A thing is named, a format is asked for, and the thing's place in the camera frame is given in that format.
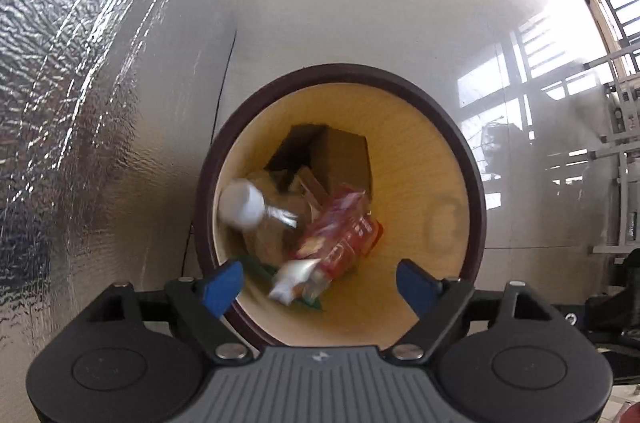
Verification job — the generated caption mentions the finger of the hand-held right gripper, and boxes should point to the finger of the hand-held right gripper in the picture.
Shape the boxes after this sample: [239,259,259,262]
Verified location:
[565,293,640,346]

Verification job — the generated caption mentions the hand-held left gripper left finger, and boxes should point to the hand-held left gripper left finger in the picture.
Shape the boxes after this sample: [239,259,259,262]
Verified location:
[87,259,252,364]

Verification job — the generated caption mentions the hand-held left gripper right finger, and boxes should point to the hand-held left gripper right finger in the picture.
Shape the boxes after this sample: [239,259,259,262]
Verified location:
[392,258,576,361]

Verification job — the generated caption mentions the brown-rimmed wooden trash bin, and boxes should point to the brown-rimmed wooden trash bin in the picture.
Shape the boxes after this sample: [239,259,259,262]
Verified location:
[195,63,487,350]

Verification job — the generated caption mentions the teal packet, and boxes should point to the teal packet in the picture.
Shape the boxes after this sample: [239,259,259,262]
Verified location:
[239,254,323,310]

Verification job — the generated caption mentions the white crumpled wrapper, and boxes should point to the white crumpled wrapper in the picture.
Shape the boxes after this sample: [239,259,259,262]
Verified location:
[268,258,323,305]

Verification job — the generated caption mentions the red snack bag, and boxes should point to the red snack bag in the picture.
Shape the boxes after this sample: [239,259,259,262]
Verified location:
[295,184,385,289]

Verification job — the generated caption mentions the brown cardboard box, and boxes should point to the brown cardboard box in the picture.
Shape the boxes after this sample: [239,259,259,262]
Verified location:
[267,123,375,199]

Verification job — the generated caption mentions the silver foil sheet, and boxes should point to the silver foil sheet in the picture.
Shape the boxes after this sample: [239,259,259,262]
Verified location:
[0,0,236,404]

